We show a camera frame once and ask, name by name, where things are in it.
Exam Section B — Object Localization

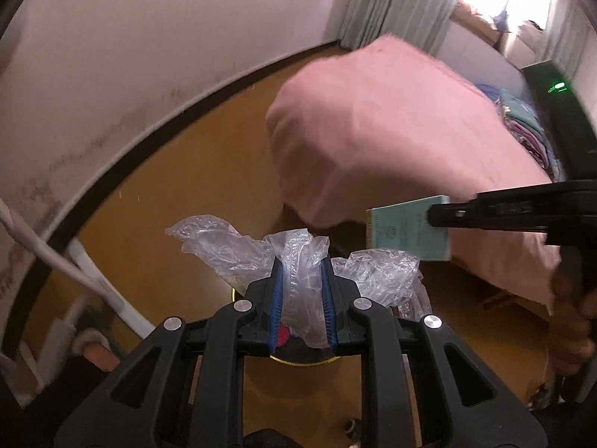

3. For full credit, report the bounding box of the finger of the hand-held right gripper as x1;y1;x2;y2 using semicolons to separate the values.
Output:
428;181;597;244

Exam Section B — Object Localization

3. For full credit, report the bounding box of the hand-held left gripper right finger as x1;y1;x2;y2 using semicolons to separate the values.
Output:
322;259;546;448

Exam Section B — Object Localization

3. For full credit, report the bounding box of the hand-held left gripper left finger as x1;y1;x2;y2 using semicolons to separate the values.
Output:
53;259;283;448

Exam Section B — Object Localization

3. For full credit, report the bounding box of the clear plastic bag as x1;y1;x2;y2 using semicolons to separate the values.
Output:
166;215;432;348

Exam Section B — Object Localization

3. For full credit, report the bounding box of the mint green box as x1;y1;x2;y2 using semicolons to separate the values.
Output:
366;195;452;262

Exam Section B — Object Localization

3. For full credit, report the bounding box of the person's right hand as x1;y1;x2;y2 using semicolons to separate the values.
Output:
547;268;597;378

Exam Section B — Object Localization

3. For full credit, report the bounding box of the pile of folded clothes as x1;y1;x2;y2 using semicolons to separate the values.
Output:
476;83;567;183

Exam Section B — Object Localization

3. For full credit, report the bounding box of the pink blanket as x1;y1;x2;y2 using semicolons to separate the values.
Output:
266;35;560;311

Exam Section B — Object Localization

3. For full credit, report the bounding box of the tan cardboard box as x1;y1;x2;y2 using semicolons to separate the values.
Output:
450;0;514;48

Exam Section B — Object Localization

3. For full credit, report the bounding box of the person's foot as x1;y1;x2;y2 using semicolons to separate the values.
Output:
72;329;123;373

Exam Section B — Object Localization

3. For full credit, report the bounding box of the grey curtain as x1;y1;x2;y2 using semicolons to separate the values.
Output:
336;0;455;53

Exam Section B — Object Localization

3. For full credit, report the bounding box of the white desk leg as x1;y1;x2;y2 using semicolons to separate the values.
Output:
0;196;154;343

